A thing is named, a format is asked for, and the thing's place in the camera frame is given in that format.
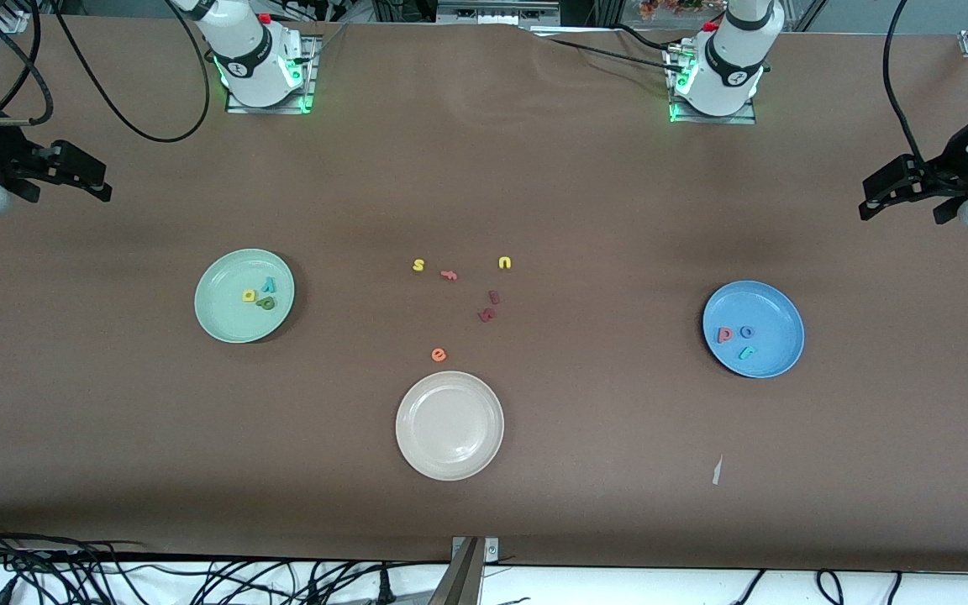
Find grey box behind table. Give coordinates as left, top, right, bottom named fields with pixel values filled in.
left=438, top=0, right=560, bottom=24

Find black cable across table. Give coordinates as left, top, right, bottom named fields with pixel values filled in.
left=522, top=25, right=687, bottom=76

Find blue plate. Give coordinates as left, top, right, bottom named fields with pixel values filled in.
left=702, top=280, right=806, bottom=379

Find black floor cable tangle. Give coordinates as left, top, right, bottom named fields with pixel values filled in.
left=0, top=517, right=418, bottom=605

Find grey metal pole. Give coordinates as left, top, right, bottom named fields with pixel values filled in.
left=427, top=538, right=485, bottom=605

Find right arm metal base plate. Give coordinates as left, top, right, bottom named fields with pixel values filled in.
left=226, top=34, right=318, bottom=114

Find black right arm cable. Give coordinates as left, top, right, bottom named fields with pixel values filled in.
left=0, top=0, right=213, bottom=144

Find grey metal table bracket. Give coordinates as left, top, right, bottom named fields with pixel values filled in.
left=451, top=536, right=500, bottom=564

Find pale green plate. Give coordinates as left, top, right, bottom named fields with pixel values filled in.
left=194, top=248, right=296, bottom=345

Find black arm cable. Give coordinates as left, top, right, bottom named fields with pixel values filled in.
left=882, top=0, right=926, bottom=169
left=0, top=0, right=213, bottom=144

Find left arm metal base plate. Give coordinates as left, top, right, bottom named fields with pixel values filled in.
left=669, top=46, right=758, bottom=125

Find beige plate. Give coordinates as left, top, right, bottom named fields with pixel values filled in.
left=395, top=371, right=505, bottom=481

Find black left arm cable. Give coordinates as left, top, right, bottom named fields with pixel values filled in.
left=882, top=0, right=926, bottom=169

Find orange artificial flowers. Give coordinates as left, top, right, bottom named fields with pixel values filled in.
left=639, top=0, right=708, bottom=19

